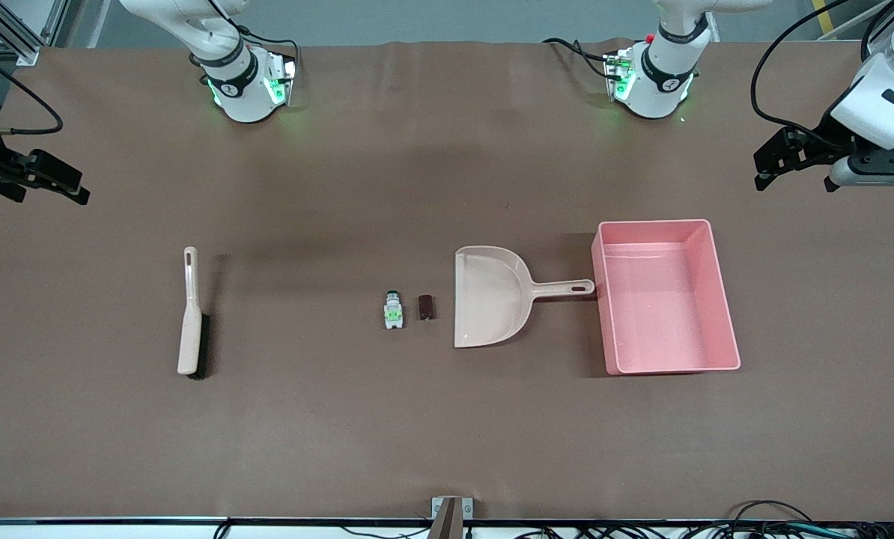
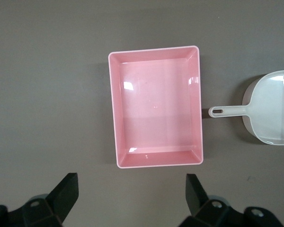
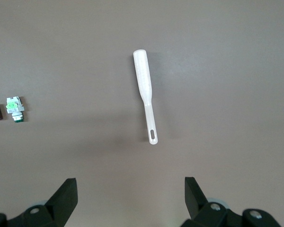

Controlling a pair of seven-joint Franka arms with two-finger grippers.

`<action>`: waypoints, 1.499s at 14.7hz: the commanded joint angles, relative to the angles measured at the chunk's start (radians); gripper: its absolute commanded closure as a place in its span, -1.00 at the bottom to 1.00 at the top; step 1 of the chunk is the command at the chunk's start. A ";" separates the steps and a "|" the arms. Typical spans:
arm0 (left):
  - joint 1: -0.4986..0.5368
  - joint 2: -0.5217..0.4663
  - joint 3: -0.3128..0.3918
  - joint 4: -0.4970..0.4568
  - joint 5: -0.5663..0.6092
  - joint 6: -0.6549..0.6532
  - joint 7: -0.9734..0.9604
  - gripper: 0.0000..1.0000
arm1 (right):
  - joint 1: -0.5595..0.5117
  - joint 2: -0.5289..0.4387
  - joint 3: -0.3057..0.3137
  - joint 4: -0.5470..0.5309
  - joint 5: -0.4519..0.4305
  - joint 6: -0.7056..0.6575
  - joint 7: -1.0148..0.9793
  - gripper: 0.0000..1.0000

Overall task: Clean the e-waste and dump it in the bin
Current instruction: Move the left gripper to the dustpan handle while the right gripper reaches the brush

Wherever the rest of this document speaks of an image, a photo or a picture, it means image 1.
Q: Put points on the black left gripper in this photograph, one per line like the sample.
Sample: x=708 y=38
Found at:
x=823 y=144

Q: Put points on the beige hand brush black bristles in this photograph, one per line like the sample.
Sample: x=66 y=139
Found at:
x=190 y=329

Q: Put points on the beige plastic dustpan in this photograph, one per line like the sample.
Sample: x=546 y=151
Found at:
x=492 y=299

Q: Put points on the small white green bottle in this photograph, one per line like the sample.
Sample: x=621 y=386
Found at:
x=394 y=311

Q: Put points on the dark brown electronic component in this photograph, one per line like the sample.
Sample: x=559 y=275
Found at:
x=426 y=308

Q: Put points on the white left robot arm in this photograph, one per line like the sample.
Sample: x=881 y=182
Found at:
x=664 y=67

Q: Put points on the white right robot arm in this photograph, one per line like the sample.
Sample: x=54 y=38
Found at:
x=237 y=75

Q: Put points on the pink plastic bin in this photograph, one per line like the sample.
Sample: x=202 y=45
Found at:
x=664 y=314

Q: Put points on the brown table mat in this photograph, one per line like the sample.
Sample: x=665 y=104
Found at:
x=417 y=419

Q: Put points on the aluminium frame profile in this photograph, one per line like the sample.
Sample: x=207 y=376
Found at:
x=847 y=23
x=24 y=51

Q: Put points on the metal table edge bracket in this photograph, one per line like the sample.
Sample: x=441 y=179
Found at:
x=451 y=516

